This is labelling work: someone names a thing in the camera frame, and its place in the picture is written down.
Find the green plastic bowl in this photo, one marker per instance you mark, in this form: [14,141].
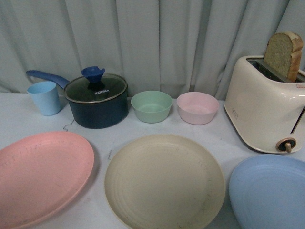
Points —
[151,106]

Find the dark blue saucepan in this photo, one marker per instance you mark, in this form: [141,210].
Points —
[93,116]

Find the pink plastic bowl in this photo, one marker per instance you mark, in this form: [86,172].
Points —
[197,108]

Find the glass pot lid blue knob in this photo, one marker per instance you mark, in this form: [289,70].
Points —
[95,85]

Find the beige plastic plate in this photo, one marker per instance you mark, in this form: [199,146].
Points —
[164,182]

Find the grey curtain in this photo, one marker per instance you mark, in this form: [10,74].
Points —
[174,46]

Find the light blue plastic cup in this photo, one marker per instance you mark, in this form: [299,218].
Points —
[45,97]

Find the cream toaster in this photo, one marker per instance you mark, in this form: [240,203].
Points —
[267,112]

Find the pink plastic plate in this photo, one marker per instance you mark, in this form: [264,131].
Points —
[40,175]

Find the blue plastic plate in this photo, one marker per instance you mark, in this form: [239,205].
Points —
[268,192]

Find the bread slice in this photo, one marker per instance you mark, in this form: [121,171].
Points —
[283,54]

